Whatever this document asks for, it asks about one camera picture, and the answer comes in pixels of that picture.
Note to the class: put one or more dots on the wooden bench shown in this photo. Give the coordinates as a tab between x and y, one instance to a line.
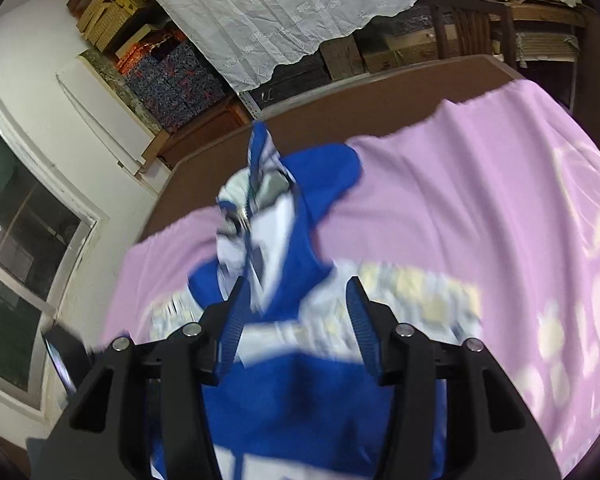
545	15

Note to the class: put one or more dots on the window with white frame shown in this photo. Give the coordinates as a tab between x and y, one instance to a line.
15	240

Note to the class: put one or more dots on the white lace cloth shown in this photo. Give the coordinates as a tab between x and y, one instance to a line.
280	10

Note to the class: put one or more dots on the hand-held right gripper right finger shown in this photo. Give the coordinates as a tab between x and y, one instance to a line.
365	330

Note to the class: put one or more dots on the white board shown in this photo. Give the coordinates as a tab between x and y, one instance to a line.
105	105

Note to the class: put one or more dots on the green patterned panel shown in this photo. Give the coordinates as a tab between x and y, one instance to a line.
115	80

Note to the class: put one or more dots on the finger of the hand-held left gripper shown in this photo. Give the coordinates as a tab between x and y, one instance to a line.
65	355

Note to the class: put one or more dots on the stack of blue patterned boxes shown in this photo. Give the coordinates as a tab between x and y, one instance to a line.
180	80

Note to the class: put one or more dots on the low wooden cabinet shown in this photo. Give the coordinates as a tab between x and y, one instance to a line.
215	120

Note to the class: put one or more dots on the brown cardboard box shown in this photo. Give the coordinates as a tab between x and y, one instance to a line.
395	55

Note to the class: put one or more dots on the blue red zip hoodie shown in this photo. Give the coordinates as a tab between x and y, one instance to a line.
290	400

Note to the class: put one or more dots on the dark wooden chair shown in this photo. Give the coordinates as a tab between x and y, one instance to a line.
455	25

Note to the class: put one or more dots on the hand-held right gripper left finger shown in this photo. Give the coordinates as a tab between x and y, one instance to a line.
235	325

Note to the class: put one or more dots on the brown table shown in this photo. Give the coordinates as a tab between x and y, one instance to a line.
330	105

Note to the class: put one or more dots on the pink printed blanket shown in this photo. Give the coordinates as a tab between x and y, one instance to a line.
455	200

